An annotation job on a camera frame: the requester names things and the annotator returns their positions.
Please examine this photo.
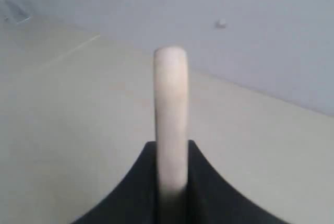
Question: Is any white paint brush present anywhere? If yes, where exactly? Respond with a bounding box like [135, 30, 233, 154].
[153, 46, 188, 223]

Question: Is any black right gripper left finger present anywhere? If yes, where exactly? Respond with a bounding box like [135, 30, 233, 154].
[74, 142, 157, 223]

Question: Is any small white wall lump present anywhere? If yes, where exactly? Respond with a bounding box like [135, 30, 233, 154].
[214, 19, 227, 29]

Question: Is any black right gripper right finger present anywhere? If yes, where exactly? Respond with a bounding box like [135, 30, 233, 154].
[186, 140, 286, 223]

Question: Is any small white toy goal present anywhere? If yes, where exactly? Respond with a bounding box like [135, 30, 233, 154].
[1, 0, 31, 24]

